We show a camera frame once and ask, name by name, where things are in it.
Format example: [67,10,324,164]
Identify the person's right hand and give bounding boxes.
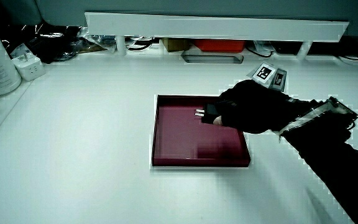
[213,62,293,135]

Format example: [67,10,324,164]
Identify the black charger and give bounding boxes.
[194,103,221,125]

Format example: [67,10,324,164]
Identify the dark red square plate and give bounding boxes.
[151,95,252,168]

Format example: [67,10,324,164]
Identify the person's right forearm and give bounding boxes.
[278,95,358,224]

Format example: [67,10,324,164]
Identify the orange box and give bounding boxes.
[193,39,246,54]

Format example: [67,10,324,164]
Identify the white shelf riser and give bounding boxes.
[84,11,350,62]

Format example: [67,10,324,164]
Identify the brown cardboard box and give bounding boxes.
[161,37,191,53]

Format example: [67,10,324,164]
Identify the clear plastic bag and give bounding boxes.
[76,27,118,54]

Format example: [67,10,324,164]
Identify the black plastic bag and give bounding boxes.
[0,22,82,65]

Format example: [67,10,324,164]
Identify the white power adapter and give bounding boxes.
[11,52,47,82]

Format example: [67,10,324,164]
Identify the black cable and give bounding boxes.
[126,39,154,52]
[246,43,275,58]

